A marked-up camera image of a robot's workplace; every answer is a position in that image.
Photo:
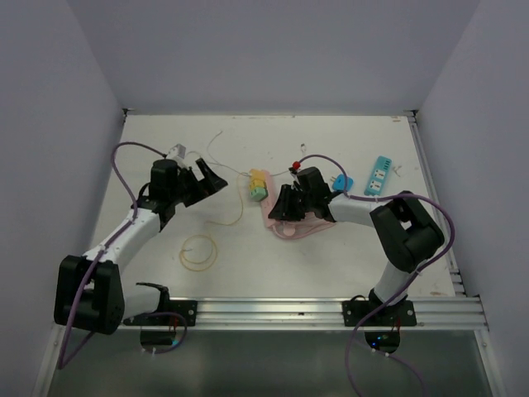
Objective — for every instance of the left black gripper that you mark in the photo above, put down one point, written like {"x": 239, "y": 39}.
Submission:
{"x": 211, "y": 182}

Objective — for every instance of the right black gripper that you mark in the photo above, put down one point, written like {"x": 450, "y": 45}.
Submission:
{"x": 284, "y": 210}

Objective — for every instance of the pink power strip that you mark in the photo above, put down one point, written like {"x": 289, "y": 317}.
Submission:
{"x": 267, "y": 204}

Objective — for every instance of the yellow green charger plug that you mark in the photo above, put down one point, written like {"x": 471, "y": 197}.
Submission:
{"x": 257, "y": 183}

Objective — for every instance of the blue plug adapter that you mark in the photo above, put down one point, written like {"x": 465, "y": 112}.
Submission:
{"x": 341, "y": 183}

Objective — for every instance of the teal power strip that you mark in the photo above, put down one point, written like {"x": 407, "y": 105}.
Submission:
{"x": 378, "y": 177}

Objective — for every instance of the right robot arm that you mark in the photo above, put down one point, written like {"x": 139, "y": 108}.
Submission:
{"x": 407, "y": 233}

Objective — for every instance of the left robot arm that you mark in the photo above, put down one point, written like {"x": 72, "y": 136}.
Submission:
{"x": 89, "y": 293}

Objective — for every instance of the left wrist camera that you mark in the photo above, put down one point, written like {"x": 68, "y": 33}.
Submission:
{"x": 176, "y": 153}

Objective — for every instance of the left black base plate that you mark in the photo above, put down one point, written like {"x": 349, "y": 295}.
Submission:
{"x": 174, "y": 313}

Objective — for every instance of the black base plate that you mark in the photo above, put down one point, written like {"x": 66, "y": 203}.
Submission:
{"x": 360, "y": 309}
{"x": 174, "y": 313}

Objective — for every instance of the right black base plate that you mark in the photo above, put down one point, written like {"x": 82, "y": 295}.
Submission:
{"x": 360, "y": 309}

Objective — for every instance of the aluminium rail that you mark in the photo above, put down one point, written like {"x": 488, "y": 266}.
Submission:
{"x": 329, "y": 314}

